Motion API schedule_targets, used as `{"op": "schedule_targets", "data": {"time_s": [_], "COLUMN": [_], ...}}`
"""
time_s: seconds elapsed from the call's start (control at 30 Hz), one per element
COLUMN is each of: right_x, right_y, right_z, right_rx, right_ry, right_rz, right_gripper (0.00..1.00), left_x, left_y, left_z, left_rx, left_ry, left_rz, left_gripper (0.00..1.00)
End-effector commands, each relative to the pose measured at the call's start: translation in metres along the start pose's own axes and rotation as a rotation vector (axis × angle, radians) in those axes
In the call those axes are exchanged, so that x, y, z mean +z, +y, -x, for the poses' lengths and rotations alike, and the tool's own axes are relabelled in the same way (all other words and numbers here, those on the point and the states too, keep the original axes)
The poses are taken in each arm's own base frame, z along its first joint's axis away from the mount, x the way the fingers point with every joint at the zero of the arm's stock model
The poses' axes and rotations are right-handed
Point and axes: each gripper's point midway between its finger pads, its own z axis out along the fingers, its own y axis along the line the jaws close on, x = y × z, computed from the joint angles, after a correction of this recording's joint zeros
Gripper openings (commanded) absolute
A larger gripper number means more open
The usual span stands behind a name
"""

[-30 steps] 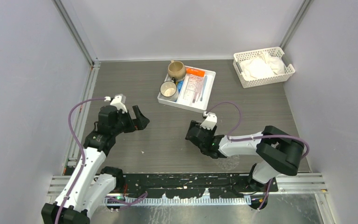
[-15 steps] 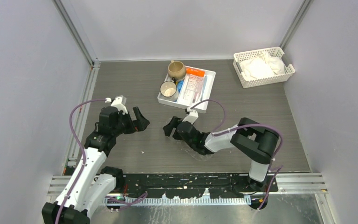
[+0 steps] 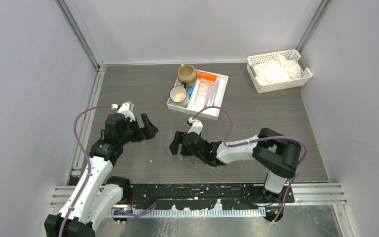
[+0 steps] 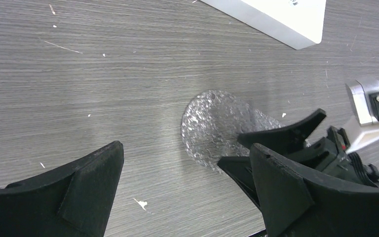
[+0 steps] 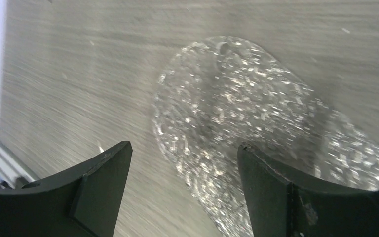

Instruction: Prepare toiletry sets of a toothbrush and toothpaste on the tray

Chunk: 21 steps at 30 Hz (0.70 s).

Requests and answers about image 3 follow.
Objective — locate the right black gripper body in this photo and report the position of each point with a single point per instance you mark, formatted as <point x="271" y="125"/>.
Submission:
<point x="186" y="151"/>

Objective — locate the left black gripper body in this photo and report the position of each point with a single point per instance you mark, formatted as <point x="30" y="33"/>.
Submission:
<point x="132" y="132"/>

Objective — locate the white ribbed mug black rim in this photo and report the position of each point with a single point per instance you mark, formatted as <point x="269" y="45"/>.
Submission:
<point x="178" y="96"/>

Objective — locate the white plastic bin tray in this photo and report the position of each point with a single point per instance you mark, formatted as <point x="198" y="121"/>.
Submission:
<point x="190" y="108"/>

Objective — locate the clear rectangular holder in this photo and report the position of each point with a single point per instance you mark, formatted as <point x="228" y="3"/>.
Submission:
<point x="200" y="92"/>

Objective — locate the tan ceramic mug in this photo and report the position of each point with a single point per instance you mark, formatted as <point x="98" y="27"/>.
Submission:
<point x="187" y="74"/>

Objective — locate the clear oval glass tray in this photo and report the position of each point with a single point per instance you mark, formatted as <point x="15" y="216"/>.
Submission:
<point x="190" y="161"/>

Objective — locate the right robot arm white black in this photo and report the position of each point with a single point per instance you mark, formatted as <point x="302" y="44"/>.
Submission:
<point x="280" y="154"/>

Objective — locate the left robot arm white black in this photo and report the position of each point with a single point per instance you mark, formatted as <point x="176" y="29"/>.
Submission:
<point x="95" y="194"/>

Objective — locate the blue toothpaste tube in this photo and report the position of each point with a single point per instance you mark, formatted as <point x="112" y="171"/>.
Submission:
<point x="190" y="90"/>

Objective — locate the pink toothbrush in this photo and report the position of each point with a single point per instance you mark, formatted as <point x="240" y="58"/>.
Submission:
<point x="210" y="96"/>

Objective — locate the orange toothpaste tube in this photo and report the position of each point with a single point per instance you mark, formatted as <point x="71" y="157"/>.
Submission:
<point x="207" y="76"/>

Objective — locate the white perforated basket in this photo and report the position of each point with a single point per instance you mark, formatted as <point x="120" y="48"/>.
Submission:
<point x="288" y="54"/>

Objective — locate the white cloth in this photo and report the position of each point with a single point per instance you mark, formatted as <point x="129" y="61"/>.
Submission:
<point x="277" y="70"/>

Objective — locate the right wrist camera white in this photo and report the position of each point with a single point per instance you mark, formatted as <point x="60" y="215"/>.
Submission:
<point x="196" y="125"/>

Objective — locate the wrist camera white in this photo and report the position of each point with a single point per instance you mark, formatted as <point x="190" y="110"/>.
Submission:
<point x="196" y="125"/>
<point x="126" y="108"/>

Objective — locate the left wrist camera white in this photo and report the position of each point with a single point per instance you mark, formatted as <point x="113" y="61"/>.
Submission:
<point x="126" y="108"/>

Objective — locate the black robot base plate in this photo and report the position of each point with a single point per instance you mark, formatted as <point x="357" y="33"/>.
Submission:
<point x="202" y="198"/>

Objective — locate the aluminium frame rail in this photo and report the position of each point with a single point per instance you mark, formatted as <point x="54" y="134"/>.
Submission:
<point x="313" y="193"/>

